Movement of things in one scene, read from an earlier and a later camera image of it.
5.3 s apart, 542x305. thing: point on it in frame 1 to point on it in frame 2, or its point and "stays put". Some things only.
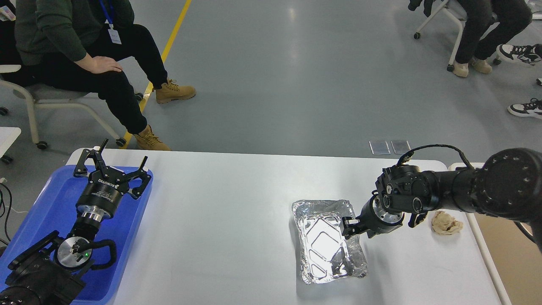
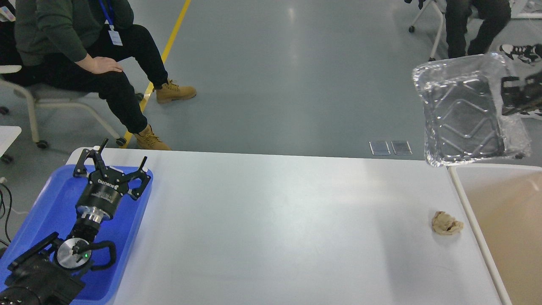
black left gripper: [100, 198] stays put
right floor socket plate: [400, 147] stays put
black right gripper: [374, 219] to [531, 96]
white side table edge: [8, 136] stays put
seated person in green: [79, 45] stays put
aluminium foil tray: [325, 254] to [463, 117]
